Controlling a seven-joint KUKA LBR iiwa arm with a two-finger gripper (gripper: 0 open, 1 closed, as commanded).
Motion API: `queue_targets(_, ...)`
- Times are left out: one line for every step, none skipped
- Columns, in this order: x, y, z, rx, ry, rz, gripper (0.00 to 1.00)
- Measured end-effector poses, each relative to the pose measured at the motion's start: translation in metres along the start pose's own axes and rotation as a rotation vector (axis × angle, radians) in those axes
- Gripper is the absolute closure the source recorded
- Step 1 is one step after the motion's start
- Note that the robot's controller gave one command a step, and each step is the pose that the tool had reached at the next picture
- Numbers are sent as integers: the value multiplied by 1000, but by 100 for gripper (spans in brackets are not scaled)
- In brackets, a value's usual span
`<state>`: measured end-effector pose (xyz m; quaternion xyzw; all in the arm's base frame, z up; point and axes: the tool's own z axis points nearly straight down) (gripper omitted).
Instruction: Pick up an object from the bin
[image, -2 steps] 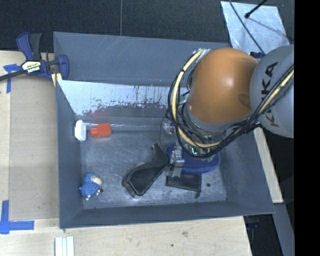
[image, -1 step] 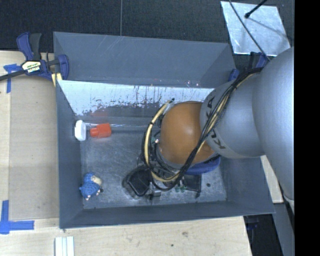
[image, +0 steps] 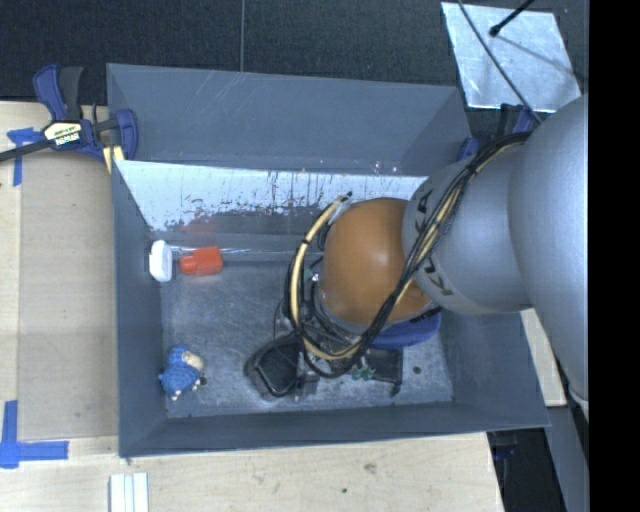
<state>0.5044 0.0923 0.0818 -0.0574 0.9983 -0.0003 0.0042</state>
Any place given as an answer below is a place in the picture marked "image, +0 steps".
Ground blue round thing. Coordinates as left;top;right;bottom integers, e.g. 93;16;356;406
368;310;443;352

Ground blue toy animal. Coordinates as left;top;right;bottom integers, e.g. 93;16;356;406
157;343;208;402

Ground pale wood flat board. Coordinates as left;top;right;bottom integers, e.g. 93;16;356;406
16;147;121;442

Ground black sunglasses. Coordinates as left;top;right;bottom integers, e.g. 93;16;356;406
243;333;405;400

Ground grey metal bin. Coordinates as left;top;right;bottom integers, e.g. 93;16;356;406
105;62;552;459

